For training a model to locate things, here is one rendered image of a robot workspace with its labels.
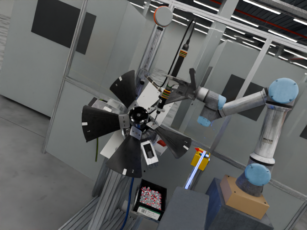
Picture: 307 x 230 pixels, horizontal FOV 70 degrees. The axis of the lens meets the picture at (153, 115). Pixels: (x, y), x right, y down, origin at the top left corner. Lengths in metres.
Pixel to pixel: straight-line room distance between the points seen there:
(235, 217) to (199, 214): 0.71
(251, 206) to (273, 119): 0.49
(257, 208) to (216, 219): 0.23
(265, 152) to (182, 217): 0.68
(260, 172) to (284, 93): 0.39
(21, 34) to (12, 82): 0.75
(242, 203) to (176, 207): 0.73
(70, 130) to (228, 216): 1.87
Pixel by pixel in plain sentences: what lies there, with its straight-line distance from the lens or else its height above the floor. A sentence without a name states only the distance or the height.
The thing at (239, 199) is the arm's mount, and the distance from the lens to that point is 1.33.
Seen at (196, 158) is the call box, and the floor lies 1.04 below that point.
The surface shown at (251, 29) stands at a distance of 2.00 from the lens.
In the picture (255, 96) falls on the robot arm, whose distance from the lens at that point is 1.32.
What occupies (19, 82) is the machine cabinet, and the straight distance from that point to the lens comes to 4.00.
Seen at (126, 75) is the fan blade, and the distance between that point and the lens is 1.51.
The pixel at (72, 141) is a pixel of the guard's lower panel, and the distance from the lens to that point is 2.62.
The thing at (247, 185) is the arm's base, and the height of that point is 1.12.
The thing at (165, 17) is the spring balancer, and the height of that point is 1.88.
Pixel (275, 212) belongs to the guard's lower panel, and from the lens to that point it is 2.30.
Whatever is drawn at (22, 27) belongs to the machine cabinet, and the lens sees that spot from 3.92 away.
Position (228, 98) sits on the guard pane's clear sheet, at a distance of 1.97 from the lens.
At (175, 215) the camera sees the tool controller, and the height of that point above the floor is 1.24.
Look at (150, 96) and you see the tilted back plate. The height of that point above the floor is 1.27.
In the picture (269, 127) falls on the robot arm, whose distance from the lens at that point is 1.18.
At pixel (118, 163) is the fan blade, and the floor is 0.97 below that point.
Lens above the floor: 1.61
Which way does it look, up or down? 16 degrees down
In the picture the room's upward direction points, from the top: 23 degrees clockwise
